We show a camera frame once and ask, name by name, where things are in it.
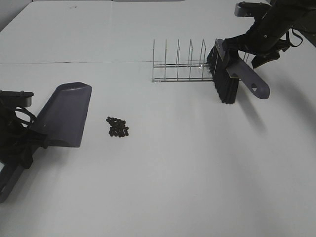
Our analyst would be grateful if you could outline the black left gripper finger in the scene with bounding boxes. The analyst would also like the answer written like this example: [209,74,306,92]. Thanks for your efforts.
[26,130,48,149]
[18,146,33,169]

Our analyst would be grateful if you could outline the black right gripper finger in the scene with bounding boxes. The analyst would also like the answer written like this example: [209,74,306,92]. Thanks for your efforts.
[251,49,280,68]
[223,33,257,52]

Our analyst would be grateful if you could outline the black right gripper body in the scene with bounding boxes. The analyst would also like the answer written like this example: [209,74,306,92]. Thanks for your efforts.
[246,0,300,55]

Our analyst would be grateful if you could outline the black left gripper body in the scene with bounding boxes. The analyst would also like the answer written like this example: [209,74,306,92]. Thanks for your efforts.
[0,102,26,163]

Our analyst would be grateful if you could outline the grey plastic dustpan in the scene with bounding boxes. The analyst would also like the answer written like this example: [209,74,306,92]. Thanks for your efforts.
[0,82,92,202]

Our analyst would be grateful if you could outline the grey brush black bristles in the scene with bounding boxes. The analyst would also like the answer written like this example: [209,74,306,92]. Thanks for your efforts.
[207,39,270,104]

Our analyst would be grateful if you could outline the pile of coffee beans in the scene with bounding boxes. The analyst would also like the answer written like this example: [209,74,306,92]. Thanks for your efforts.
[105,117,129,138]

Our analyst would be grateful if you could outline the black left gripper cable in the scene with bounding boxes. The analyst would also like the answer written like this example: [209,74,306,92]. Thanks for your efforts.
[0,106,38,146]

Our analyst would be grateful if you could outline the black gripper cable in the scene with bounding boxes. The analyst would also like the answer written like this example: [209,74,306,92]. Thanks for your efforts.
[0,106,38,146]
[278,27,304,52]

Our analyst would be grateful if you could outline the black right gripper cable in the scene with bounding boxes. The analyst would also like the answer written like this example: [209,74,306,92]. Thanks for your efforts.
[278,27,304,52]

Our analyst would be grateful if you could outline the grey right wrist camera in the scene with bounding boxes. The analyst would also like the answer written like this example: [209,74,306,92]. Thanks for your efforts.
[234,1,271,18]

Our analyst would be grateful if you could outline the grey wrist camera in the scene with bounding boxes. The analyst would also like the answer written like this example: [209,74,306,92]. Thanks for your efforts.
[0,91,34,108]
[234,1,271,18]

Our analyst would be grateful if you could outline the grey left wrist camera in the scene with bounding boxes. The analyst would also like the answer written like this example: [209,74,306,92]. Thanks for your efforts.
[0,91,34,108]

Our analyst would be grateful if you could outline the chrome wire dish rack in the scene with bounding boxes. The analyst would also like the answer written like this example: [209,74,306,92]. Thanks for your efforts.
[151,40,213,83]

